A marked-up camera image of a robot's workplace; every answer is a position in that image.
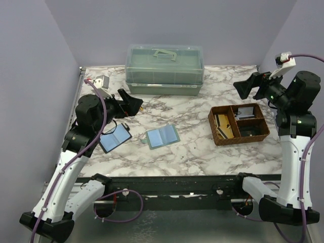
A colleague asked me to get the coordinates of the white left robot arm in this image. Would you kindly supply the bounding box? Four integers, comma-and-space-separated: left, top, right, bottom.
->
19, 89, 143, 242

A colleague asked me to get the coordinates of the brown woven basket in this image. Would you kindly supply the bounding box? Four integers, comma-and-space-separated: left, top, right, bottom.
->
208, 103, 270, 146

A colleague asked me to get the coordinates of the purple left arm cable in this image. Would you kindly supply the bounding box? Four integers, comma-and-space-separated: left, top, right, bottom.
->
29, 78, 144, 243

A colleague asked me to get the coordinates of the aluminium frame rail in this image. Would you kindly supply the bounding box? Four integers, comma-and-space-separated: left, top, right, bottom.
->
55, 66, 86, 168

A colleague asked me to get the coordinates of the light green card holder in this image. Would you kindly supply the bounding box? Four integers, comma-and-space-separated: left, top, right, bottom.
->
140, 125, 180, 150

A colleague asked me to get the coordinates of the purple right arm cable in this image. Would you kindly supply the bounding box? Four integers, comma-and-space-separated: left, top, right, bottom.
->
235, 52, 324, 243

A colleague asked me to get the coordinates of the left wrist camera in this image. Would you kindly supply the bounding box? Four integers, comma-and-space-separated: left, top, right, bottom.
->
93, 75, 111, 98

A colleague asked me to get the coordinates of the silver grey card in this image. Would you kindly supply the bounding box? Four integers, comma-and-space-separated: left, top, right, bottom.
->
234, 106, 255, 120

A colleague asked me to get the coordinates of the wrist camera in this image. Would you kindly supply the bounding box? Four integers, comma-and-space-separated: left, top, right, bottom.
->
269, 52, 296, 79
93, 75, 111, 98

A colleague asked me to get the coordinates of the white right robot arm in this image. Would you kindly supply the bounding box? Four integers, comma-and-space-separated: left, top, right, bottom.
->
233, 71, 320, 225

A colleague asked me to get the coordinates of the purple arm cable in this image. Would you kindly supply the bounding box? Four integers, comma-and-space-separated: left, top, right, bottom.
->
29, 78, 144, 243
235, 52, 324, 243

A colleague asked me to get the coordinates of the green clear-lid storage box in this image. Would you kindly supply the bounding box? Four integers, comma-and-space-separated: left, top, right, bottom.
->
125, 44, 205, 96

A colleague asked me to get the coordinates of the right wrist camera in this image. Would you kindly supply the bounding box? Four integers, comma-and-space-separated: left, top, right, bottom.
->
269, 52, 296, 79

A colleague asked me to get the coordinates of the gold magnetic stripe card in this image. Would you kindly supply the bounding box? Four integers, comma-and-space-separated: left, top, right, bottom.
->
216, 114, 234, 139

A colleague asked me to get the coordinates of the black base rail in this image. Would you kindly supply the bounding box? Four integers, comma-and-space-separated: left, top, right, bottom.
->
75, 174, 264, 212

